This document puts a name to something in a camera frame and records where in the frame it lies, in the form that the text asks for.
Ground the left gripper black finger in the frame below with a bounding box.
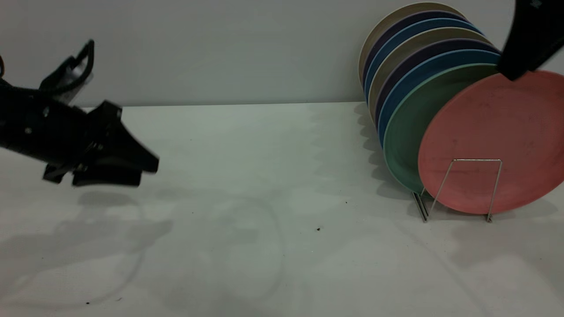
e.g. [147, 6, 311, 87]
[72, 171, 142, 187]
[95, 128, 160, 173]

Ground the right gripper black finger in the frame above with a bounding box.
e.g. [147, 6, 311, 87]
[498, 0, 564, 81]

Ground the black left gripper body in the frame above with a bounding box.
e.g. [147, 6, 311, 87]
[15, 87, 123, 184]

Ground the pink round plate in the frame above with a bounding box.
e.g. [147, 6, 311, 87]
[418, 70, 564, 215]

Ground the dark purple round plate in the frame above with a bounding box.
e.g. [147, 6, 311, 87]
[374, 39, 503, 128]
[361, 11, 468, 91]

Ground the beige round plate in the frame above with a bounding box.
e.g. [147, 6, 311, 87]
[368, 27, 492, 124]
[358, 2, 465, 86]

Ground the blue round plate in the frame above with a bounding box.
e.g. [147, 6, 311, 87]
[364, 18, 483, 104]
[378, 49, 502, 148]

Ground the green round plate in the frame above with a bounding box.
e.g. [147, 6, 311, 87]
[382, 64, 514, 194]

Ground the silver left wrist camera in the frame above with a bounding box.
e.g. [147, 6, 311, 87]
[40, 55, 95, 105]

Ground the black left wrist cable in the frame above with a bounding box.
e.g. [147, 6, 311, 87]
[0, 39, 95, 95]

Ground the silver wire plate rack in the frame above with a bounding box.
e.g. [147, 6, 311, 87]
[412, 159, 503, 224]

